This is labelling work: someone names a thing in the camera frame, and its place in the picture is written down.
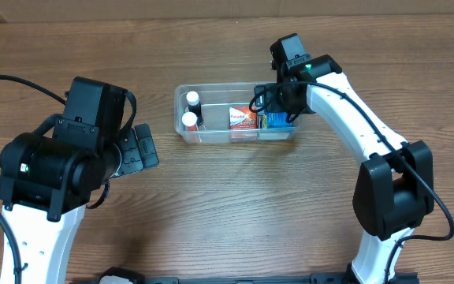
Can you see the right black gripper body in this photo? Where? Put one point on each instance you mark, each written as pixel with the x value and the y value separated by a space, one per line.
pixel 264 97

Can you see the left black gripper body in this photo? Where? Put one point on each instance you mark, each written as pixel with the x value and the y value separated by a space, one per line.
pixel 141 147

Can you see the blue VapoDrops lozenge box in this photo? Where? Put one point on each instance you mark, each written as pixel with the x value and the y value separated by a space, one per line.
pixel 274 121

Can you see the red Panadol box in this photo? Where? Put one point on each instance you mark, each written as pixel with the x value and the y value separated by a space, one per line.
pixel 242 118

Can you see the orange tube white cap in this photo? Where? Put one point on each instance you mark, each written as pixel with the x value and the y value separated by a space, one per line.
pixel 191 129

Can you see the black tube white cap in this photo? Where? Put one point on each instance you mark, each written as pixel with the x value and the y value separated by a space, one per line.
pixel 194 105

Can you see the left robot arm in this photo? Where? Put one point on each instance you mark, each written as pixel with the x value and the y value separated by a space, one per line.
pixel 48 175

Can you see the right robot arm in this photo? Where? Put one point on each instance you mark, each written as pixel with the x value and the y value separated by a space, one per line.
pixel 394 188

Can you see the clear plastic container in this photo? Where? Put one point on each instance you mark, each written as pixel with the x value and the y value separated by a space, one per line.
pixel 216 99

